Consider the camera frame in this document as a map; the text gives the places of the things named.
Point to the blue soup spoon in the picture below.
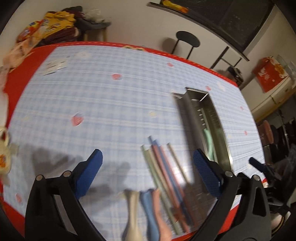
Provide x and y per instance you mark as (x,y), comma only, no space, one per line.
(152,226)

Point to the red cloth on refrigerator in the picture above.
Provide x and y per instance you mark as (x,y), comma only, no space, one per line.
(269,72)

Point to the pink chopstick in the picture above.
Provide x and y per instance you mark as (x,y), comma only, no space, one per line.
(184,204)
(170,188)

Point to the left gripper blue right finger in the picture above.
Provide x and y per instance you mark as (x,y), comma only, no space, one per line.
(204,167)

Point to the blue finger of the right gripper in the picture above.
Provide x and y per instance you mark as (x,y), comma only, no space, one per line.
(256,164)

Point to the black metal rack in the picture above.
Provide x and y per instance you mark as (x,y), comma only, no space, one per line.
(225,57)

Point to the wooden stool with bags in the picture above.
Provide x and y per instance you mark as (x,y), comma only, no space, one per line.
(91,21)

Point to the blue plaid table mat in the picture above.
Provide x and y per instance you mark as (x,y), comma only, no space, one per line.
(129,129)

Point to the brown rice cooker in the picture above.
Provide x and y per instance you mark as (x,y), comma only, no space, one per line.
(235,74)

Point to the beige soup spoon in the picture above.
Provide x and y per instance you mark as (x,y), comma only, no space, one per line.
(132,230)

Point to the green soup spoon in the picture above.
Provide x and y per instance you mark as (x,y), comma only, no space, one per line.
(210,145)

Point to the steel perforated utensil tray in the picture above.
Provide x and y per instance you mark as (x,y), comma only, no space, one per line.
(198,112)

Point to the yellow snack bags pile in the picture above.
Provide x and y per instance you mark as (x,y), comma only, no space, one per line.
(52,22)

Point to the black round stool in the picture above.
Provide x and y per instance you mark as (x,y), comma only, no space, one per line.
(188,38)

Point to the yellow snack packet on sill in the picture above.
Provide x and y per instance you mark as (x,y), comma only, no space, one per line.
(174,6)

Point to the white paper label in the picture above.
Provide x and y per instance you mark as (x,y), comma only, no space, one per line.
(54,66)

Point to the cream refrigerator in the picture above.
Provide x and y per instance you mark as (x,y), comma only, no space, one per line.
(266,102)

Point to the brown trash bin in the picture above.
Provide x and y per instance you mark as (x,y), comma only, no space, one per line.
(265,133)

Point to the cream cartoon mug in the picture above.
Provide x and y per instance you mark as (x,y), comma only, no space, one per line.
(5,151)

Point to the pink soup spoon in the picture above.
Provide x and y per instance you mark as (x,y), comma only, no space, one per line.
(164,230)

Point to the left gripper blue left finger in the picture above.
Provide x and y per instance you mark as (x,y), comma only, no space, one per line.
(86,171)

